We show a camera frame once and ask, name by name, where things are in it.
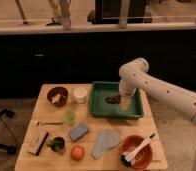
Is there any orange fruit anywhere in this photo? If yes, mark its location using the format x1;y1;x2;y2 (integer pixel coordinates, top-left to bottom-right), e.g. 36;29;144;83
71;146;84;161

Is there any black chair base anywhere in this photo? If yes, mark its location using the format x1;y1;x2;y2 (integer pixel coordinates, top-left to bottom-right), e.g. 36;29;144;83
0;103;19;155

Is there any orange bowl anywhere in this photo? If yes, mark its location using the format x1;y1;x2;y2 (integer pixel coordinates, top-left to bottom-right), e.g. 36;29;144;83
120;134;154;171

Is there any green translucent cup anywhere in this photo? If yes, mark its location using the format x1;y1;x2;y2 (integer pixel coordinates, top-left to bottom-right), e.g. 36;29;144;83
64;110;75;126

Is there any blue sponge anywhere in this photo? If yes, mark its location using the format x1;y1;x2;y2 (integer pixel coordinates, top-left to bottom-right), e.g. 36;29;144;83
68;122;89;142

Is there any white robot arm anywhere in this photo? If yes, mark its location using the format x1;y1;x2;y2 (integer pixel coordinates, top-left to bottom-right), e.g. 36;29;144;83
119;58;196;171

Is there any grey folded cloth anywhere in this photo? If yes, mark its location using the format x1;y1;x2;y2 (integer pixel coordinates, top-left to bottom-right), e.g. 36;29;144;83
91;130;121;159

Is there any green vegetable piece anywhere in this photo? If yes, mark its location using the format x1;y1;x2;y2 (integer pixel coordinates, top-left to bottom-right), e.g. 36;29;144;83
46;140;62;149

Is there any dark grape bunch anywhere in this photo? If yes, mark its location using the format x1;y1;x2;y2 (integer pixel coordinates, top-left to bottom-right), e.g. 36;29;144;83
105;94;121;104

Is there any green plastic tray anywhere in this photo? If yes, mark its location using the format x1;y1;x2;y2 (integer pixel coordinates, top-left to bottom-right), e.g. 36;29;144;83
89;81;144;120

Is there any dark red bowl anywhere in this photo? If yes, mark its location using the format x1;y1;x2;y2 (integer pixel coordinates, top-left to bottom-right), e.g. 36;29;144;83
47;87;69;107

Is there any white black eraser block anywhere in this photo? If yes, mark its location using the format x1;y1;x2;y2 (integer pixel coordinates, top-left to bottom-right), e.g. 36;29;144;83
27;131;49;155

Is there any white black brush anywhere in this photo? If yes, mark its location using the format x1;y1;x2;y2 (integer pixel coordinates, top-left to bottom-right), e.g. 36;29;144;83
121;133;155;167

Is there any white item in bowl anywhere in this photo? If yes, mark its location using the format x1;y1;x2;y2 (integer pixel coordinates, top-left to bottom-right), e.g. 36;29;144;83
51;94;61;103

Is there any white paper cup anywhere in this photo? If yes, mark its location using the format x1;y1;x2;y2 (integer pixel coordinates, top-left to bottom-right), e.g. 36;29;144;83
73;87;88;104

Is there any metal fork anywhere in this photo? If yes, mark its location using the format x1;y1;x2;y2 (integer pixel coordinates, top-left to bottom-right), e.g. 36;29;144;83
32;121;63;126

